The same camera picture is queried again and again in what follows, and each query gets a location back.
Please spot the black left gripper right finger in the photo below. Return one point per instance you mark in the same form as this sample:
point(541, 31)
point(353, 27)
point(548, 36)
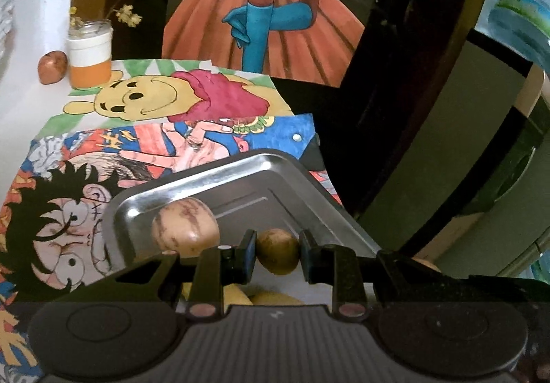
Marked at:
point(391, 275)

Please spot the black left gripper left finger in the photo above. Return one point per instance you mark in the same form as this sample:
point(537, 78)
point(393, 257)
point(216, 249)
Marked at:
point(151, 288)

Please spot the large striped pepino melon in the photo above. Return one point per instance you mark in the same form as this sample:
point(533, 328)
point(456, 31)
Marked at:
point(186, 226)

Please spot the spotted yellow banana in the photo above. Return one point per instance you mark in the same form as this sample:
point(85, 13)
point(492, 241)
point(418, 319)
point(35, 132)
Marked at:
point(269, 298)

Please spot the brown kiwi fruit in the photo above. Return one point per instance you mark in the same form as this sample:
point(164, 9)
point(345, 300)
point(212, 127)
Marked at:
point(278, 251)

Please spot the metal tray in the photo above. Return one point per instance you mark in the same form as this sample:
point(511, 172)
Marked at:
point(258, 190)

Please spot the colourful cartoon drawing mat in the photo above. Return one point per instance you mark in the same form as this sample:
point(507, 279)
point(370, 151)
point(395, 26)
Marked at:
point(149, 119)

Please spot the red apple by jar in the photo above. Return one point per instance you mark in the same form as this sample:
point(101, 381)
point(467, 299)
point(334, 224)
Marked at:
point(52, 67)

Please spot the white orange glass jar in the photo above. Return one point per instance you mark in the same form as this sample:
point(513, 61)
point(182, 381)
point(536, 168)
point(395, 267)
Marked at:
point(89, 51)

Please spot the orange dress lady painting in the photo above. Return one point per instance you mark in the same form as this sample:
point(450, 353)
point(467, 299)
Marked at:
point(305, 40)

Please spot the blue green landscape painting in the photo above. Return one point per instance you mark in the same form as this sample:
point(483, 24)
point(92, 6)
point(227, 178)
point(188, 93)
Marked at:
point(521, 25)

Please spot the cartoon printed white cloth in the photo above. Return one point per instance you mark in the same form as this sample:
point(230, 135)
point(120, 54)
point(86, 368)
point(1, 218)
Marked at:
point(6, 4)

